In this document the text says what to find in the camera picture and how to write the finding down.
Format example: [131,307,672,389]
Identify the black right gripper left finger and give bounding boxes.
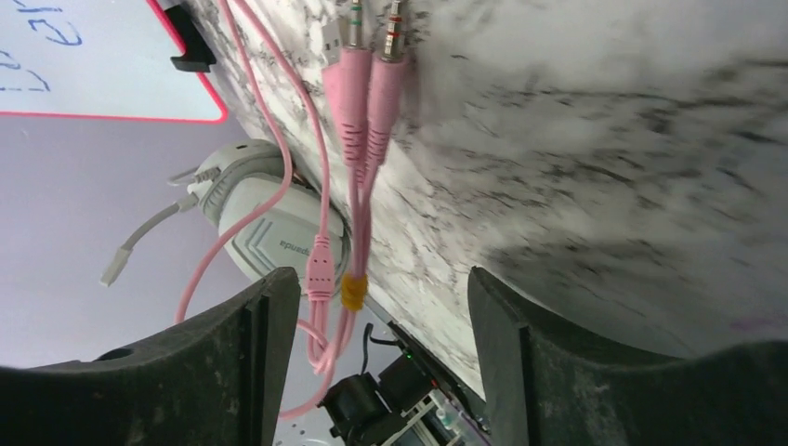
[1,267,301,445]

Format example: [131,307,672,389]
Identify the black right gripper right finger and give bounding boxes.
[467,267,787,445]

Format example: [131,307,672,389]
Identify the grey white headphones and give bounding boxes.
[99,138,352,294]

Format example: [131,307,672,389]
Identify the pink headphone cable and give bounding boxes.
[174,0,413,423]

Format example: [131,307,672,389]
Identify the black whiteboard stand right foot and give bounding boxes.
[164,5,217,73]

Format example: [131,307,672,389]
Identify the pink framed whiteboard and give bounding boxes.
[1,1,229,124]

